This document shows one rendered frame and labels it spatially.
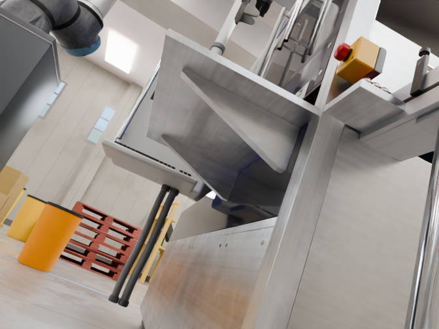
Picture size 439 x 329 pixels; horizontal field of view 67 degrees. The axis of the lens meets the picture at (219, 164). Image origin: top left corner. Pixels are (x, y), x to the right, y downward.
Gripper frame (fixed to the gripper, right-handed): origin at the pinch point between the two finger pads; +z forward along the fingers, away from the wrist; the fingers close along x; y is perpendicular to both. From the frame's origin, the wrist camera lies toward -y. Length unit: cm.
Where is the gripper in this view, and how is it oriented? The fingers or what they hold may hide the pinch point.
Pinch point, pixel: (236, 18)
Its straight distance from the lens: 101.9
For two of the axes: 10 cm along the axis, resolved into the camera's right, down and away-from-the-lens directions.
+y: 8.9, 4.3, 1.4
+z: -3.7, 8.7, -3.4
